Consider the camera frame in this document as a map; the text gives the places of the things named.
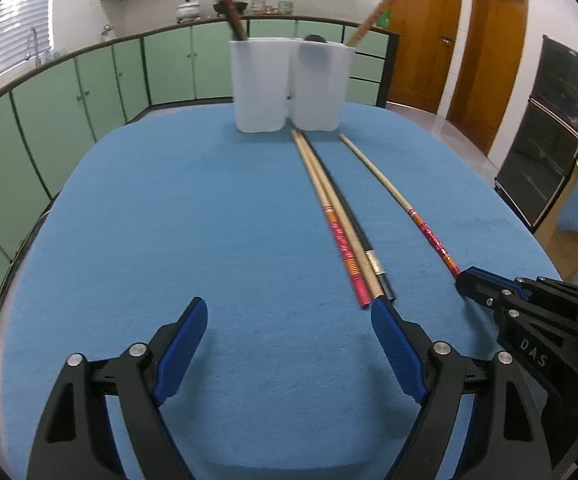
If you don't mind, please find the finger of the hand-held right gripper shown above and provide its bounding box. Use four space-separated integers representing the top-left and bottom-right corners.
456 272 524 321
469 267 578 306

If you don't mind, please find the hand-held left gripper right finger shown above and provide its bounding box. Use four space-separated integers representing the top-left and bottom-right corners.
370 297 554 480

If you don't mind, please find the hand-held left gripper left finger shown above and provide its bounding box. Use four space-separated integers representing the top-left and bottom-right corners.
25 296 209 480

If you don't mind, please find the black chopstick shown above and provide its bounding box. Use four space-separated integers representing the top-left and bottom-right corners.
303 132 397 303

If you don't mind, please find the bamboo chopstick red handle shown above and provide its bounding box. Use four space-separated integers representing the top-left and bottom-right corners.
339 133 464 278
346 0 401 47
290 129 372 309

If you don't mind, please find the bamboo chopstick silver band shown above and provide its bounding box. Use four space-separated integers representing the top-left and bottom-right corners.
296 130 386 297

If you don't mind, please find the white two-compartment utensil holder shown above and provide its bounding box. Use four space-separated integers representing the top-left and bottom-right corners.
229 37 356 133

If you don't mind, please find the black spoon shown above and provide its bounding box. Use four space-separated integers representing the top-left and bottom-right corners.
299 34 335 68

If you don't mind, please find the dark brown chopstick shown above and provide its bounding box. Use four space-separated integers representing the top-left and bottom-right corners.
203 0 248 42

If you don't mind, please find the dark glass cabinet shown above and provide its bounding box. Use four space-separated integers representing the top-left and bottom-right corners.
494 35 578 233

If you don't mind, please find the plain wooden door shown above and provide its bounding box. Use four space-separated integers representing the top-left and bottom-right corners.
446 0 528 156

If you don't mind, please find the white lidded pot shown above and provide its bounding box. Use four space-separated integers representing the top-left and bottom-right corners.
176 0 202 23

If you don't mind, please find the metal kitchen faucet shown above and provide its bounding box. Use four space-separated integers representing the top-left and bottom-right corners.
26 27 41 67

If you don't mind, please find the black wok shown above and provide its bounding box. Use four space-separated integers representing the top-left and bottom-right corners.
213 1 249 17

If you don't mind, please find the wooden door with handle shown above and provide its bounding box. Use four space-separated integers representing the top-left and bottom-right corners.
386 0 464 116

